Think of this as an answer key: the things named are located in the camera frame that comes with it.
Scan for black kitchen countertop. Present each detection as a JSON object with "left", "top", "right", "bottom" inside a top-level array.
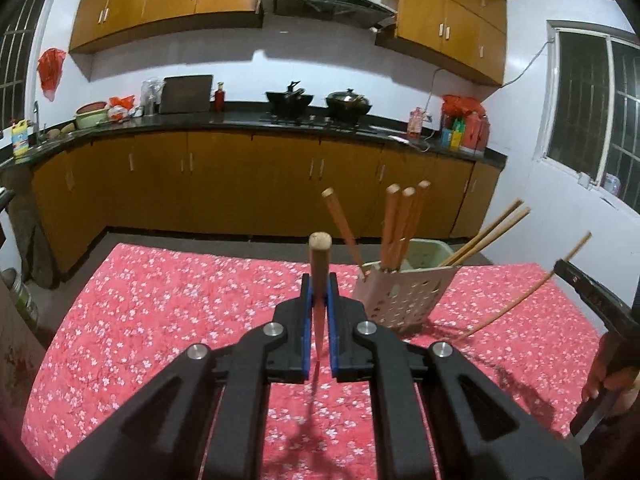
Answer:
[{"left": 0, "top": 109, "right": 509, "bottom": 172}]

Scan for barred window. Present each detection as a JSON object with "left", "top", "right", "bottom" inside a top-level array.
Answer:
[
  {"left": 0, "top": 0, "right": 62, "bottom": 132},
  {"left": 539, "top": 19, "right": 640, "bottom": 212}
]

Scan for pink packet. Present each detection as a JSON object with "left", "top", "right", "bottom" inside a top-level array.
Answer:
[{"left": 407, "top": 106, "right": 427, "bottom": 139}]

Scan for person's right hand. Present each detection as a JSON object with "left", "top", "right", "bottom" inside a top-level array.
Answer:
[{"left": 582, "top": 332, "right": 640, "bottom": 417}]

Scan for green basin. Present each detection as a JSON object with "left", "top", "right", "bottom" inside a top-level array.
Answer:
[{"left": 74, "top": 102, "right": 110, "bottom": 130}]

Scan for beige perforated utensil holder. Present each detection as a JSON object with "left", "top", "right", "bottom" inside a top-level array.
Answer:
[{"left": 353, "top": 238, "right": 461, "bottom": 335}]

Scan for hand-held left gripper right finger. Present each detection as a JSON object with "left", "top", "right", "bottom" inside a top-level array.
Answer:
[{"left": 327, "top": 272, "right": 584, "bottom": 480}]

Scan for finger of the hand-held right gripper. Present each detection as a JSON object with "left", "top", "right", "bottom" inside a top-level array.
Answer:
[{"left": 553, "top": 259, "right": 640, "bottom": 334}]

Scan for white wall cable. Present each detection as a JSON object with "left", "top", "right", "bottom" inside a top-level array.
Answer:
[{"left": 424, "top": 36, "right": 557, "bottom": 112}]

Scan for orange plastic bag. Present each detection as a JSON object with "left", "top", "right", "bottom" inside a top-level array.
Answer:
[{"left": 107, "top": 94, "right": 137, "bottom": 122}]

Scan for dark cutting board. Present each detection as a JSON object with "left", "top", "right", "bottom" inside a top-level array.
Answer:
[{"left": 158, "top": 74, "right": 215, "bottom": 115}]

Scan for red plastic bag on wall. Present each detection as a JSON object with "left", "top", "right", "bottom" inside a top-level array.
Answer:
[{"left": 38, "top": 48, "right": 68, "bottom": 103}]

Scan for red bag with bottles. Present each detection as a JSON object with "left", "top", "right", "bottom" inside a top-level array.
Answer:
[{"left": 440, "top": 93, "right": 491, "bottom": 156}]

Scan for red floral tablecloth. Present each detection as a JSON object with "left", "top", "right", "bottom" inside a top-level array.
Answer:
[{"left": 20, "top": 242, "right": 609, "bottom": 480}]

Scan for brown lower kitchen cabinets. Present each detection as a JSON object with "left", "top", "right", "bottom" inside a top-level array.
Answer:
[{"left": 30, "top": 127, "right": 502, "bottom": 279}]

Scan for gas stove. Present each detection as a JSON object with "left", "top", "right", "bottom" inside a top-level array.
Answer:
[{"left": 259, "top": 114, "right": 382, "bottom": 134}]

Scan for black wok with lid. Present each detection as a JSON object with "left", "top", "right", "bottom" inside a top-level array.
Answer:
[{"left": 324, "top": 88, "right": 374, "bottom": 122}]

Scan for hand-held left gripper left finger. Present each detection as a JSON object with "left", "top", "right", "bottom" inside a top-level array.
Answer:
[{"left": 55, "top": 273, "right": 314, "bottom": 480}]

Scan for yellow detergent bottle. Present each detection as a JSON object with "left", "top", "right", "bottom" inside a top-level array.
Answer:
[{"left": 10, "top": 118, "right": 32, "bottom": 159}]

